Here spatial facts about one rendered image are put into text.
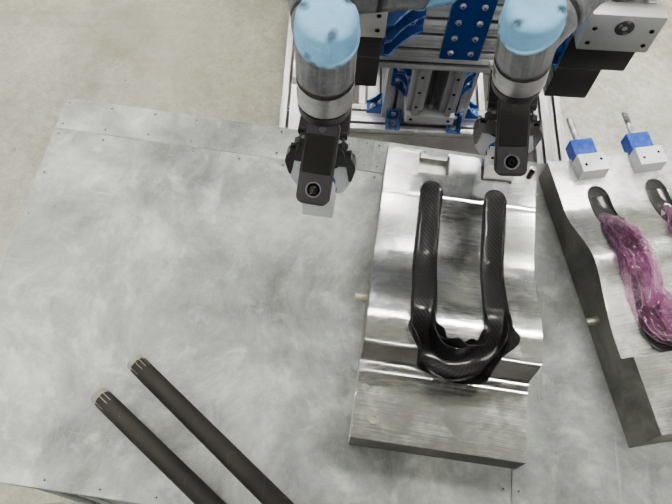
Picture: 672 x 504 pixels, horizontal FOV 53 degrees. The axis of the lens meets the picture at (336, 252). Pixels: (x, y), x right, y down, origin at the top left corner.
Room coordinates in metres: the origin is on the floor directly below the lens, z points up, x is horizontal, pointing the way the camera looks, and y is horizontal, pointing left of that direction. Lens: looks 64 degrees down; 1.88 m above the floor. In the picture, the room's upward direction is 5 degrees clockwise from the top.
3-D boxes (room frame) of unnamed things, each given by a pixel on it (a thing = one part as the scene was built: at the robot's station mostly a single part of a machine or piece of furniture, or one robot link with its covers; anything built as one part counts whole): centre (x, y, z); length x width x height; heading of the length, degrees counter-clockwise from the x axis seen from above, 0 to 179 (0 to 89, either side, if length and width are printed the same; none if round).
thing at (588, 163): (0.74, -0.43, 0.86); 0.13 x 0.05 x 0.05; 14
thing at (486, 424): (0.43, -0.19, 0.87); 0.50 x 0.26 x 0.14; 177
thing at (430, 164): (0.66, -0.16, 0.87); 0.05 x 0.05 x 0.04; 87
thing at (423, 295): (0.44, -0.20, 0.92); 0.35 x 0.16 x 0.09; 177
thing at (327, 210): (0.59, 0.03, 0.93); 0.13 x 0.05 x 0.05; 177
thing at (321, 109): (0.57, 0.04, 1.17); 0.08 x 0.08 x 0.05
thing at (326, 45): (0.57, 0.03, 1.25); 0.09 x 0.08 x 0.11; 13
